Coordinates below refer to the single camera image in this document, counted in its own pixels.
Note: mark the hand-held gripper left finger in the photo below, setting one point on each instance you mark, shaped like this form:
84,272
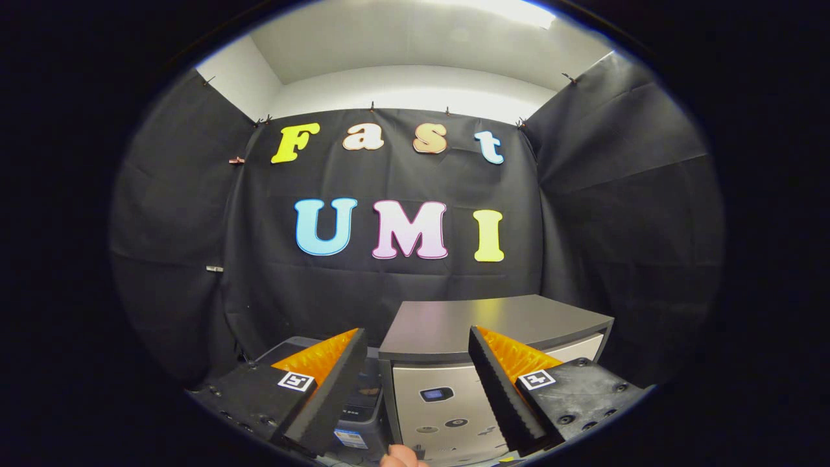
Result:
337,389

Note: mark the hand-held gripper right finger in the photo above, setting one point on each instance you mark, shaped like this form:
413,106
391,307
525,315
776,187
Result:
499,389

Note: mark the dark grey washing machine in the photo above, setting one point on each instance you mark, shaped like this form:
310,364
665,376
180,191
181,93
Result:
366,421

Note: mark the grey cabinet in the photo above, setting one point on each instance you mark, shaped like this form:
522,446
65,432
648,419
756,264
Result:
441,324

